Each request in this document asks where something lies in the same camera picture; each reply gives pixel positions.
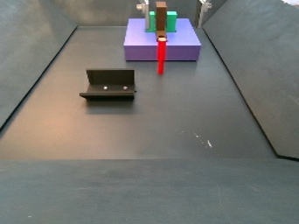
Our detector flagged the red stick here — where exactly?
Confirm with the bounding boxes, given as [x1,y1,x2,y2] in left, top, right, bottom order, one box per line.
[158,38,167,74]

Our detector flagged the brown L-shaped holder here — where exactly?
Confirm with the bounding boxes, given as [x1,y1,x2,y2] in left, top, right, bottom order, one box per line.
[155,2,167,41]

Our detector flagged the purple base block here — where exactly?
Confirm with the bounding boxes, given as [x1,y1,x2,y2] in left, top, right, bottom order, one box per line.
[123,17,202,62]

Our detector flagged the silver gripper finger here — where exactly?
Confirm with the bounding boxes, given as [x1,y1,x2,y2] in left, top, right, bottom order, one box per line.
[198,0,212,28]
[136,0,150,30]

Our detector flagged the black angle bracket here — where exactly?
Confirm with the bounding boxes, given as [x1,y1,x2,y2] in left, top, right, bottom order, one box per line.
[79,68,136,100]

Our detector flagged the green block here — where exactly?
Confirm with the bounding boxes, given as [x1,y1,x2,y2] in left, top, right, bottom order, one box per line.
[146,11,178,32]

